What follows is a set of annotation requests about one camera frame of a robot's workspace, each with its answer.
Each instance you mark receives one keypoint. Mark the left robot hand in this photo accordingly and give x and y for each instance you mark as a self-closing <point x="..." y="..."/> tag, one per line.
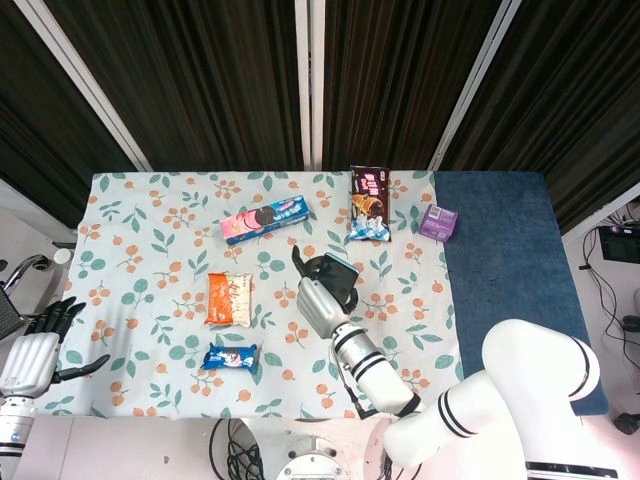
<point x="27" y="360"/>

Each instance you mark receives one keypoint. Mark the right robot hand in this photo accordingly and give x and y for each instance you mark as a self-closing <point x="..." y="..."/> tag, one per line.
<point x="317" y="305"/>

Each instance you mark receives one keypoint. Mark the black smartphone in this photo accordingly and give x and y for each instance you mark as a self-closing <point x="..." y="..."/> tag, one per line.
<point x="340" y="277"/>

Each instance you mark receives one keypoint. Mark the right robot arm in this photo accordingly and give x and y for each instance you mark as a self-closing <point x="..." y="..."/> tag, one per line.
<point x="525" y="360"/>

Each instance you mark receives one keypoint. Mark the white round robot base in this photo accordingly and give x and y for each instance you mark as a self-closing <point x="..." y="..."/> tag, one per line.
<point x="311" y="465"/>

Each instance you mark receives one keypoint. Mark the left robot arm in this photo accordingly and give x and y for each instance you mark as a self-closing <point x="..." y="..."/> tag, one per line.
<point x="15" y="430"/>

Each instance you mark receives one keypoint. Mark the black mesh panel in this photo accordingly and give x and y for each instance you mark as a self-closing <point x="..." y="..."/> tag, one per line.
<point x="7" y="312"/>

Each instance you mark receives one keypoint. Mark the orange white snack bag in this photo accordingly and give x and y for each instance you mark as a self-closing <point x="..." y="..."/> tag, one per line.
<point x="227" y="300"/>

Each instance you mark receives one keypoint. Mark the pink blue cookie box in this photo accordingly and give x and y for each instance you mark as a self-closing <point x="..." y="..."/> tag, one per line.
<point x="265" y="219"/>

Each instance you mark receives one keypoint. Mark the blue cookie packet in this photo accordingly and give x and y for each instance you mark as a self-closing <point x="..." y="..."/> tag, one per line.
<point x="230" y="357"/>

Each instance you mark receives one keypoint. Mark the white round cap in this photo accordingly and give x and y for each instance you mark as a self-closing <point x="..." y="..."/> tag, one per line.
<point x="62" y="256"/>

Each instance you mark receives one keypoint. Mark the brown chocolate snack bag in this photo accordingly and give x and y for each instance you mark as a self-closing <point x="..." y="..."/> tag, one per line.
<point x="369" y="205"/>

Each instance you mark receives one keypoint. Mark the small purple box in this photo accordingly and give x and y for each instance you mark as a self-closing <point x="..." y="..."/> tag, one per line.
<point x="437" y="222"/>

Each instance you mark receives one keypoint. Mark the floral tablecloth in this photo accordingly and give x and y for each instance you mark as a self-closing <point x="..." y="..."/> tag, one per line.
<point x="150" y="250"/>

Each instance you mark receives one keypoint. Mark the dark pleated curtain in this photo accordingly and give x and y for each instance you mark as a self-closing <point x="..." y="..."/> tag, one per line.
<point x="210" y="75"/>

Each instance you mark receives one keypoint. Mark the black monitor device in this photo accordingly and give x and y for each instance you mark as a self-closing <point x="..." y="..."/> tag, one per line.
<point x="620" y="245"/>

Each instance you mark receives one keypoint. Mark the white frame post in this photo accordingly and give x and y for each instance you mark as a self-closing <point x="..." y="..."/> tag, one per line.
<point x="475" y="80"/>
<point x="310" y="85"/>
<point x="80" y="80"/>

